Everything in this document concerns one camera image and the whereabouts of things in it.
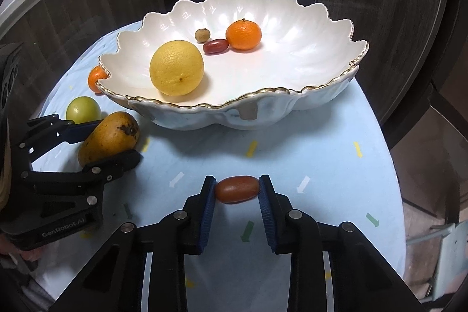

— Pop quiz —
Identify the yellow-brown mango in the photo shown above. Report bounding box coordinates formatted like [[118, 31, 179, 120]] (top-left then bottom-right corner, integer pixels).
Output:
[[78, 112, 140, 167]]

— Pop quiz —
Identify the orange tangerine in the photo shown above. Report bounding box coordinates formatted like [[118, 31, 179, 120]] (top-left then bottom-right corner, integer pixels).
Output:
[[225, 18, 262, 51], [87, 66, 108, 94]]

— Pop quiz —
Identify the person's hand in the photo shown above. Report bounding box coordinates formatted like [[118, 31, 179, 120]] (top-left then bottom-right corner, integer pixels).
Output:
[[0, 234, 44, 261]]

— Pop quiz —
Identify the dark wood cabinet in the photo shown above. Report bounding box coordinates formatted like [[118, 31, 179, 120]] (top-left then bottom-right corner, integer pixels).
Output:
[[318, 0, 447, 123]]

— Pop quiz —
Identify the large yellow grapefruit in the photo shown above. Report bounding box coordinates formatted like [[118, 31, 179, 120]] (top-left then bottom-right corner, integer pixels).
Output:
[[149, 40, 205, 96]]

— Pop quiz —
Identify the red-brown jujube date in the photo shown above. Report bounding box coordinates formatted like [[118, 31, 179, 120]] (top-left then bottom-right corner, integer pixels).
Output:
[[215, 176, 259, 204]]

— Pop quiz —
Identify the light blue patterned tablecloth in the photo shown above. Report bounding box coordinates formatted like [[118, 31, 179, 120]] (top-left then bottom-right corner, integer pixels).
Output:
[[30, 20, 408, 312]]

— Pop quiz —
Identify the white scalloped ceramic bowl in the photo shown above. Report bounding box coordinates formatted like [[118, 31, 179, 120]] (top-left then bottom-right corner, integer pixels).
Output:
[[98, 0, 369, 131]]

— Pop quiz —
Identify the red jujube date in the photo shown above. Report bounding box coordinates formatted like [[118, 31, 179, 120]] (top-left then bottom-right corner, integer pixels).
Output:
[[202, 39, 229, 55]]

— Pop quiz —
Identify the brown longan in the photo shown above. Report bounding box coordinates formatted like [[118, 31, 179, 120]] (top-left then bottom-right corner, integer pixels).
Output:
[[194, 28, 211, 44]]

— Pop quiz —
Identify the green apple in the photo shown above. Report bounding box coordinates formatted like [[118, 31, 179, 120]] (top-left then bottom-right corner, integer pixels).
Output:
[[66, 96, 101, 124]]

